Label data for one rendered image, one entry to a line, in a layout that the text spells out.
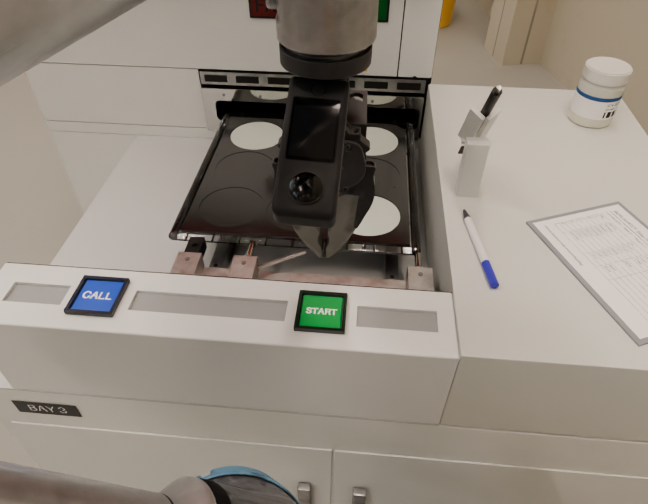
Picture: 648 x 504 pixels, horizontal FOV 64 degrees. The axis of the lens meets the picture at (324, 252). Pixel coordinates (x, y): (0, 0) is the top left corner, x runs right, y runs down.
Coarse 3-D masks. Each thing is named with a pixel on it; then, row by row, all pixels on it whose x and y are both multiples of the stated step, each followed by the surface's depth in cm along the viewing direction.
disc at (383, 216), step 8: (376, 200) 83; (384, 200) 83; (376, 208) 81; (384, 208) 81; (392, 208) 81; (368, 216) 80; (376, 216) 80; (384, 216) 80; (392, 216) 80; (360, 224) 79; (368, 224) 79; (376, 224) 79; (384, 224) 79; (392, 224) 79; (360, 232) 77; (368, 232) 77; (376, 232) 77; (384, 232) 77
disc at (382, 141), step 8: (368, 128) 99; (376, 128) 99; (368, 136) 97; (376, 136) 97; (384, 136) 97; (392, 136) 97; (376, 144) 95; (384, 144) 95; (392, 144) 95; (368, 152) 93; (376, 152) 93; (384, 152) 93
